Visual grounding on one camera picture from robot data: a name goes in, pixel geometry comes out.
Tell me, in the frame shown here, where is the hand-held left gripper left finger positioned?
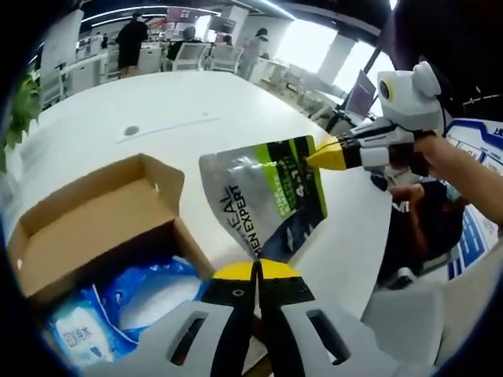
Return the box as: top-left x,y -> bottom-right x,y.
84,262 -> 260,377

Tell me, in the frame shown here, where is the grey office chair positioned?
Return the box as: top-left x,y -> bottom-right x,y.
361,270 -> 472,377

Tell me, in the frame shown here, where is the brown cardboard shoe box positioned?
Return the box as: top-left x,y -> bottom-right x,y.
6,152 -> 217,315

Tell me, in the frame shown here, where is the green potted plant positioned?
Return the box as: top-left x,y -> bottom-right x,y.
2,76 -> 42,174

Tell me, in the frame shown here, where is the grey green stand-up pouch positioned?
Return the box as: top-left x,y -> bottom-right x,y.
198,134 -> 329,262

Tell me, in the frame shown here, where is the desk monitor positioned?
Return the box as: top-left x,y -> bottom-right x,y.
164,5 -> 189,24
207,13 -> 237,32

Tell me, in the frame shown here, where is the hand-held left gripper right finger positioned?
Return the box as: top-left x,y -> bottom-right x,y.
255,258 -> 390,377

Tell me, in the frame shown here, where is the person's right hand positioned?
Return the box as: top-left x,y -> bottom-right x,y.
414,131 -> 467,184

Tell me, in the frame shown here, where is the blue wet wipes pack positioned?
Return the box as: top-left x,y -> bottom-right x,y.
46,282 -> 137,366

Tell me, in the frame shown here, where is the blue white wall board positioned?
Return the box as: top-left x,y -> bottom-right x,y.
446,117 -> 503,280

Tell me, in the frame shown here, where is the purple screen on stand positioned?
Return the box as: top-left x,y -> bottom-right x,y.
344,69 -> 378,119

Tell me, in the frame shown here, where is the white office chair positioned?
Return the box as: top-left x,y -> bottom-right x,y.
211,46 -> 244,74
172,42 -> 211,71

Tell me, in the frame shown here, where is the blue plastic tissue pack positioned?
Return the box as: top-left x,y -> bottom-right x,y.
104,254 -> 213,345

